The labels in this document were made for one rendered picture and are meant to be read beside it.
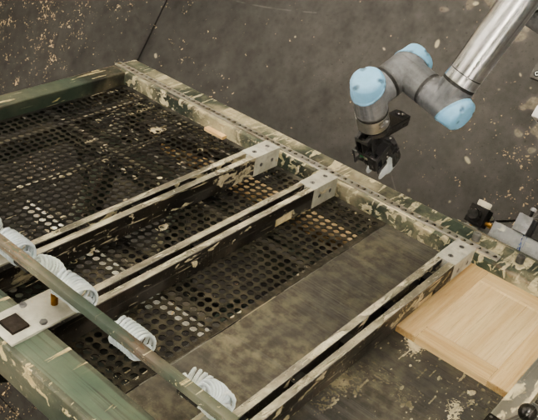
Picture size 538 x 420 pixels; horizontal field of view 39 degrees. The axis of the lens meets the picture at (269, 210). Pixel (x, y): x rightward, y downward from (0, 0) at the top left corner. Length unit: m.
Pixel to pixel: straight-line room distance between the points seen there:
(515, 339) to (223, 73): 2.30
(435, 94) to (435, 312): 0.64
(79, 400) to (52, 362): 0.12
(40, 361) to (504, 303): 1.21
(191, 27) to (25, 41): 1.22
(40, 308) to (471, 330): 1.05
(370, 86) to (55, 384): 0.88
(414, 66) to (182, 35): 2.54
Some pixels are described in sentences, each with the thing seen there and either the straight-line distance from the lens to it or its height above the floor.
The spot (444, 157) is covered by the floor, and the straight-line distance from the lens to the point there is 3.29.
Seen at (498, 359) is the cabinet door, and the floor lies 1.16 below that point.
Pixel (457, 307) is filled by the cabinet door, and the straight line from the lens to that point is 2.09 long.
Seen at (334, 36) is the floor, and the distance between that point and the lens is 3.64.
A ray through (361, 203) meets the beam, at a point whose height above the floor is 0.89.
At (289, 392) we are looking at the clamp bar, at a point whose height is 1.63.
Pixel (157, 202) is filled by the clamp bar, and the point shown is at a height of 1.38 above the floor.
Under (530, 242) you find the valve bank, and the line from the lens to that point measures 2.40.
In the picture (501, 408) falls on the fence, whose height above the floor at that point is 1.32.
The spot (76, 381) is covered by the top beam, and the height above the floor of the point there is 1.92.
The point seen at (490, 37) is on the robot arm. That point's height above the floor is 1.61.
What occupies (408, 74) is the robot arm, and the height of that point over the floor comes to 1.58.
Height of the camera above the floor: 3.08
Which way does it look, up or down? 60 degrees down
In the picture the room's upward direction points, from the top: 75 degrees counter-clockwise
